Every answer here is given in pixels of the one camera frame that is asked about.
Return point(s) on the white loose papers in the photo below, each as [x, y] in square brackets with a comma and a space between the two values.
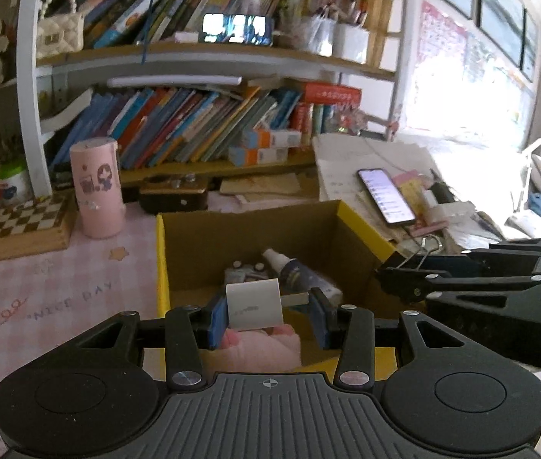
[342, 167]

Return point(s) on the dark spray bottle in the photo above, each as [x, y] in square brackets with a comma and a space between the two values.
[299, 275]

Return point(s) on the leaning shelf books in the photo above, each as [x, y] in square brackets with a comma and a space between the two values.
[122, 14]

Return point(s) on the dark wooden box with knobs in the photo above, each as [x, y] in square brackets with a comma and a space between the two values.
[172, 196]

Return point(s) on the white pearl handbag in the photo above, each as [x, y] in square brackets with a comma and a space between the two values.
[60, 33]

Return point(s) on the checkered wooden chess box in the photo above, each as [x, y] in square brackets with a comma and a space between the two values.
[12, 241]

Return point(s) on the white jar with green lid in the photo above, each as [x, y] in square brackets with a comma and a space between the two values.
[13, 181]

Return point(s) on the desktop with pink checkered tablecloth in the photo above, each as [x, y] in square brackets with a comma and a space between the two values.
[60, 296]

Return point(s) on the white paper bag with pens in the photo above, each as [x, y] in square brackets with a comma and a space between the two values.
[318, 33]

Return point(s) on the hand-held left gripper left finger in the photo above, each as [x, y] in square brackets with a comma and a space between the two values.
[218, 321]

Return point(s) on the pink plush toy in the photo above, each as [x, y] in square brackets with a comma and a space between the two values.
[265, 350]

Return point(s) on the phone with lit screen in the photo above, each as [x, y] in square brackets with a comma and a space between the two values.
[237, 28]

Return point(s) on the orange and white small box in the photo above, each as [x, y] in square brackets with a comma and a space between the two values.
[273, 138]
[258, 155]

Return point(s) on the black binder clip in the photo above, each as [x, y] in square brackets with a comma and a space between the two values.
[399, 262]

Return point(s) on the wall poster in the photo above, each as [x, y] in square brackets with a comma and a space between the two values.
[447, 81]

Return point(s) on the black smartphone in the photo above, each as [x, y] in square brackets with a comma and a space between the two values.
[385, 196]

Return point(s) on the yellow cardboard box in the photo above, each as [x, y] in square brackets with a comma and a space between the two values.
[299, 229]

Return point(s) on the long row of books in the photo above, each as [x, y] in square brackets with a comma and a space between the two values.
[179, 124]

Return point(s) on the white pen holder cup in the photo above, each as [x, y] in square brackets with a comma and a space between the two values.
[351, 43]

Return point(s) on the pink sticky notes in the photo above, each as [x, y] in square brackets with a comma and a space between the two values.
[414, 191]

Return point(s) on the red flat box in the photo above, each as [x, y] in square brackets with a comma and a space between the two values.
[330, 93]

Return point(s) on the white and wooden bookshelf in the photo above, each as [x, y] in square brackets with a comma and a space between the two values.
[29, 105]

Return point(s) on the pink cylindrical tin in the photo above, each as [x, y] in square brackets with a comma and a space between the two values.
[98, 201]

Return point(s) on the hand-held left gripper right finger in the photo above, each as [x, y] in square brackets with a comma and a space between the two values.
[319, 321]

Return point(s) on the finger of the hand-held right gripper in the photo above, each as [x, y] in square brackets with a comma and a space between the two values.
[490, 263]
[442, 290]

